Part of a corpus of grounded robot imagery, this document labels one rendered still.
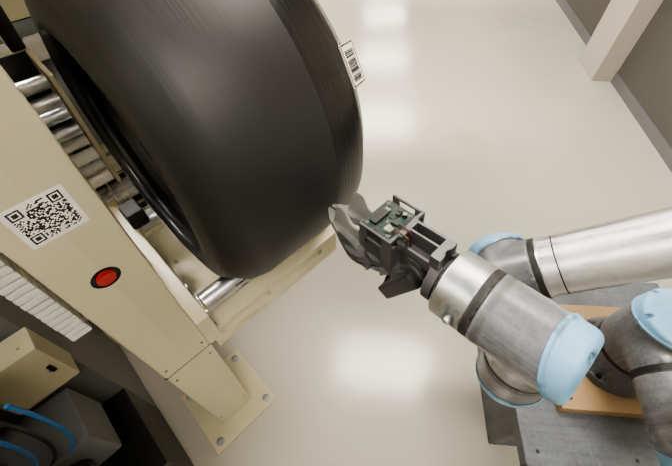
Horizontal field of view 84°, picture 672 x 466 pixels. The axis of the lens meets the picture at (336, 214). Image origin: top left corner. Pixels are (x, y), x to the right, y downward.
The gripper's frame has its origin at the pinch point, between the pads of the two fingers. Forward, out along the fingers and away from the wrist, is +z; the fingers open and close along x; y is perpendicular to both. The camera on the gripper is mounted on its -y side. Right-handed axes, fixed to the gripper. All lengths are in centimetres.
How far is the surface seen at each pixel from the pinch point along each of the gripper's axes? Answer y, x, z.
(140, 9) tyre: 31.1, 11.9, 13.0
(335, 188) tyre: 4.6, -0.9, 0.5
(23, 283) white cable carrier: 1.7, 39.6, 22.5
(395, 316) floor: -113, -42, 17
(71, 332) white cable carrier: -13.5, 41.3, 24.4
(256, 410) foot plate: -110, 26, 30
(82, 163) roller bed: -7, 23, 62
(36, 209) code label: 12.2, 31.9, 20.2
